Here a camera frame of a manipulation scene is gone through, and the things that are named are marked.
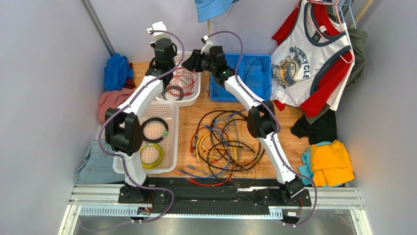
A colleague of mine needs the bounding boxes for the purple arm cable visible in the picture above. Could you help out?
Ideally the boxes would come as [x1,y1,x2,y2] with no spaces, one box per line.
[207,30,319,228]
[78,29,185,233]

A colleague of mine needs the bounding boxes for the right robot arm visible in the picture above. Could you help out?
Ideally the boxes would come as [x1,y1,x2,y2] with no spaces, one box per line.
[182,46,304,203]

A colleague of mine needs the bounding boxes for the light denim garment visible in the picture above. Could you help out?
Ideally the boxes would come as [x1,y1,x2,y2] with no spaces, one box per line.
[73,140,125,185]

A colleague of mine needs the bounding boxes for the white motorcycle tank top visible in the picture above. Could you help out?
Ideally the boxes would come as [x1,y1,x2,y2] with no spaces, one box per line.
[270,0,356,112]

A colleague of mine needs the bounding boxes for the black coil in far basket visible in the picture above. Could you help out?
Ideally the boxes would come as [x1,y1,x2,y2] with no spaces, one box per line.
[161,85,185,101]

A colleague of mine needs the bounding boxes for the long red ethernet cable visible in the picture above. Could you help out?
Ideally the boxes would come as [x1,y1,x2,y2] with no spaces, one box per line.
[186,126,234,188]

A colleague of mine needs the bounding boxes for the blue bucket hat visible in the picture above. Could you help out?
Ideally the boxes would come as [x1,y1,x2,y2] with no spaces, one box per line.
[194,0,239,23]

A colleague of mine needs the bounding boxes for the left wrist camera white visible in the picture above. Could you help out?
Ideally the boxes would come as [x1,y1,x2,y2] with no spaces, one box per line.
[147,22,170,45]

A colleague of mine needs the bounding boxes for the blue cloth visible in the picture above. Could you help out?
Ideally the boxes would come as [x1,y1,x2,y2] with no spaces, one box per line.
[104,53,134,91]

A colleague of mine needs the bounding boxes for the white perforated basket near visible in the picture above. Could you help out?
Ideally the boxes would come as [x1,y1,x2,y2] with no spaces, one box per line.
[133,101,179,174]

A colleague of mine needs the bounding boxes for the red shirt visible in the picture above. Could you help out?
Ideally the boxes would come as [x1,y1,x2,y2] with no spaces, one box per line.
[272,3,356,118]

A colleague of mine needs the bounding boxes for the black wire coil near basket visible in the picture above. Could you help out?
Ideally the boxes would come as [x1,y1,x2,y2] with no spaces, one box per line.
[141,117,169,144]

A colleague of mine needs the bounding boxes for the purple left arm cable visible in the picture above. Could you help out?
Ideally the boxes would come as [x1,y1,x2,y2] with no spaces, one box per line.
[78,29,185,233]

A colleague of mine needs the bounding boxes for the black cable in crate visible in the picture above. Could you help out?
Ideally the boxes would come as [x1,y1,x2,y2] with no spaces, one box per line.
[243,58,265,82]

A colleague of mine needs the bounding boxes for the red wires in far basket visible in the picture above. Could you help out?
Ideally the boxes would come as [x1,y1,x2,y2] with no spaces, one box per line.
[162,67,199,97]

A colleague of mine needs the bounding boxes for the yellow ethernet cable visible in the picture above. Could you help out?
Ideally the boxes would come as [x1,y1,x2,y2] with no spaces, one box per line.
[194,128,242,164]

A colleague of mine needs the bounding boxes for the thick black cable loop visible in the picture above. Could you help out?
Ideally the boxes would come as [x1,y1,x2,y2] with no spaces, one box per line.
[195,109,265,173]

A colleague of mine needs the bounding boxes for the grey ethernet cable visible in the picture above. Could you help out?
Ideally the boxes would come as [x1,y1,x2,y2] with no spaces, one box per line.
[186,164,209,175]

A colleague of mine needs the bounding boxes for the black garment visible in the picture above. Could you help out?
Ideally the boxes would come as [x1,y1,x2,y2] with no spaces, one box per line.
[290,110,337,144]

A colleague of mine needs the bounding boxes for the olive green garment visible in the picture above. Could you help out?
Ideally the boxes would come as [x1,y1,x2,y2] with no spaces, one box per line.
[325,0,369,89]

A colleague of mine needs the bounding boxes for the yellow green wire coil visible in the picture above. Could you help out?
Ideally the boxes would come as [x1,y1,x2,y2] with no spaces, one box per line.
[139,143,165,170]

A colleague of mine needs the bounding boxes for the white perforated basket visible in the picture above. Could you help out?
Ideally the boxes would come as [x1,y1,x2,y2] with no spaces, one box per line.
[133,101,179,174]
[156,65,201,107]

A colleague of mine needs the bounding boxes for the teal cloth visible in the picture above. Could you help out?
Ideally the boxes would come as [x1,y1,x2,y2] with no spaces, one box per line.
[298,141,331,186]

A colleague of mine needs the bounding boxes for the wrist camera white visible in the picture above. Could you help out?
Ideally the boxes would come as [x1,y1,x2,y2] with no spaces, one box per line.
[201,35,214,54]
[147,22,170,45]

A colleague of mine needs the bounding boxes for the yellow shirt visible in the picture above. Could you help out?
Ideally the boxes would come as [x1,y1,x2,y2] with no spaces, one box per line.
[310,140,354,187]

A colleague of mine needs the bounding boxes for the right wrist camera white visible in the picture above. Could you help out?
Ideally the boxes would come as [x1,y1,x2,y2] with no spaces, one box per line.
[201,35,214,54]

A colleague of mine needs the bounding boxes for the thin yellow wire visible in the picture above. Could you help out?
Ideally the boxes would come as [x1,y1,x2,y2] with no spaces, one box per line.
[228,146,264,173]

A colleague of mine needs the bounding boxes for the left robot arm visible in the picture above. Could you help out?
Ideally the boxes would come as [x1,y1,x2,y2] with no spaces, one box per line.
[103,38,178,197]

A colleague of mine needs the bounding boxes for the blue plastic crate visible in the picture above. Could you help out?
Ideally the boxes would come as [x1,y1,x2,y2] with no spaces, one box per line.
[209,53,272,102]

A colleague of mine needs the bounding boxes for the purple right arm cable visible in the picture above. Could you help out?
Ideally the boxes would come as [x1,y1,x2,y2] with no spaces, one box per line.
[207,30,319,228]

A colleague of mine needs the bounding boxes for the white perforated basket far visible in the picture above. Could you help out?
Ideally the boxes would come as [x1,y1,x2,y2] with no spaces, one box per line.
[156,65,201,107]

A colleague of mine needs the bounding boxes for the pink cloth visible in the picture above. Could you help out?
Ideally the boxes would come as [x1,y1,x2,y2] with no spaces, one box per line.
[97,88,134,124]

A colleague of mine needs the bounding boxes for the wooden pole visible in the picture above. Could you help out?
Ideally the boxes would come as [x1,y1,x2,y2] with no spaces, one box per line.
[207,20,211,37]

